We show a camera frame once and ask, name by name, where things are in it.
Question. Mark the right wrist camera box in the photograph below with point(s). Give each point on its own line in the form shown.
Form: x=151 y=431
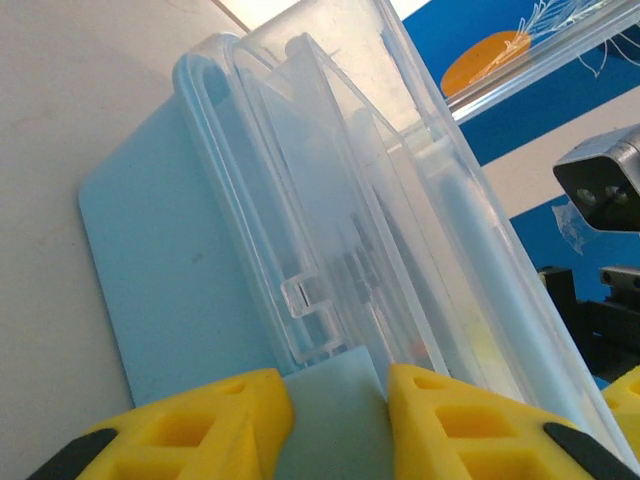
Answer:
x=600 y=185

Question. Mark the aluminium corner post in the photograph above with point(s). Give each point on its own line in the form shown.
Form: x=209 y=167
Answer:
x=550 y=60

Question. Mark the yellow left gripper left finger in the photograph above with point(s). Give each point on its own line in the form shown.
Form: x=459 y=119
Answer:
x=200 y=425

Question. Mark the blue tool box clear lid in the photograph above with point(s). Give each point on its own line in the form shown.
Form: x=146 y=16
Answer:
x=175 y=250

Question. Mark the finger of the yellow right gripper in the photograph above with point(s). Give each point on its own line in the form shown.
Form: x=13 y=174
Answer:
x=627 y=410

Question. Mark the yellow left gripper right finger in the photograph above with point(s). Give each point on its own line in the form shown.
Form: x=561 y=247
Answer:
x=475 y=435

